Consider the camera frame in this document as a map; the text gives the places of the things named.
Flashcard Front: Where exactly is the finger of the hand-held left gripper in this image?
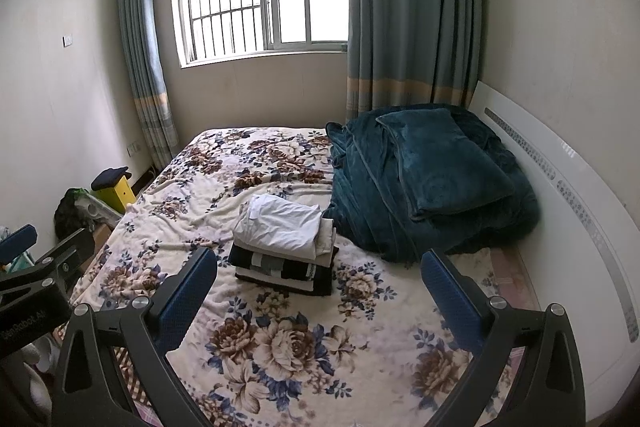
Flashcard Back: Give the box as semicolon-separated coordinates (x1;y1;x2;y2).
0;228;97;295
0;226;40;264

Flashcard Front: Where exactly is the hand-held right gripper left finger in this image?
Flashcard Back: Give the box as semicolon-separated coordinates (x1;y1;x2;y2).
52;247;219;427

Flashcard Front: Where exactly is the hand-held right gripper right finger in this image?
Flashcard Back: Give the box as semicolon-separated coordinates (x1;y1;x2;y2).
420;249;586;427

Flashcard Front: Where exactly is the white garment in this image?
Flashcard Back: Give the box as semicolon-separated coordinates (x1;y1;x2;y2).
233;194;323;260

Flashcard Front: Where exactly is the cardboard box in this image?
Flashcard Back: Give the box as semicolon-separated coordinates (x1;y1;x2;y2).
79;221;115;274

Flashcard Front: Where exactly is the black bag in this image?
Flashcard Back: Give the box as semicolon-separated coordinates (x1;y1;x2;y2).
53;188;97;242

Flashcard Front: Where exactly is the pink bed sheet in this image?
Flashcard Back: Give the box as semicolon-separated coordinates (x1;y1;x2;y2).
489;248;544;314

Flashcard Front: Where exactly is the yellow stool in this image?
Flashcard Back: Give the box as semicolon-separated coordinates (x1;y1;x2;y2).
92;178;139;214

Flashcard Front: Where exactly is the dark stool cushion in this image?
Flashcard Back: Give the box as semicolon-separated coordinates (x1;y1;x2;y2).
90;166;132;190

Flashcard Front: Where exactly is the black striped folded garment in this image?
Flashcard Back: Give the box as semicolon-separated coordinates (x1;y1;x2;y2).
228;243;341;283

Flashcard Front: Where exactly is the floral printed blanket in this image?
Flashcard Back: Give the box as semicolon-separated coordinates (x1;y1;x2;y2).
65;127;543;427

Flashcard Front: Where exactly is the teal plush blanket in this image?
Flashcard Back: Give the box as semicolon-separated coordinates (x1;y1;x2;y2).
325;104;542;269

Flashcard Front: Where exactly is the beige folded garment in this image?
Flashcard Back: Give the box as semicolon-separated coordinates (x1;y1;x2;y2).
245;217;339;269

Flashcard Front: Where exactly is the white bed headboard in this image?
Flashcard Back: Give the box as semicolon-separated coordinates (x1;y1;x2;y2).
467;79;640;423

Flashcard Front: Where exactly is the blue striped curtain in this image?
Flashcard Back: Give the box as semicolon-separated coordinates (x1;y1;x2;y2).
116;0;181;172
346;0;484;126

